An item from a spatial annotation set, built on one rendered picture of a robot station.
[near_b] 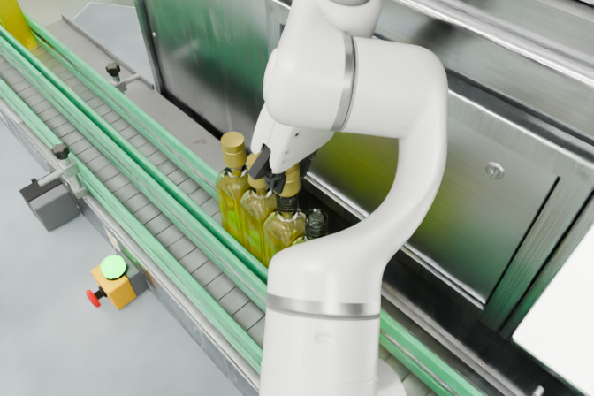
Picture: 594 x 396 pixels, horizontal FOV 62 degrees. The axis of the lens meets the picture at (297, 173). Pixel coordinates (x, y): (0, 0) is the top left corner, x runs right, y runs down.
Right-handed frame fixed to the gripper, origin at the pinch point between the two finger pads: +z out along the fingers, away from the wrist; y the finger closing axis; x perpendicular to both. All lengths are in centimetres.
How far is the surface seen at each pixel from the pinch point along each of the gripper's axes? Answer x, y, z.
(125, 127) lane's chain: -47, -1, 44
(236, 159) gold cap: -8.5, 0.8, 7.5
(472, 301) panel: 28.5, -12.8, 10.8
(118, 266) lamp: -17.5, 18.9, 39.3
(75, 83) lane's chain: -70, 0, 50
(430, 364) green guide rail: 30.7, -3.9, 16.3
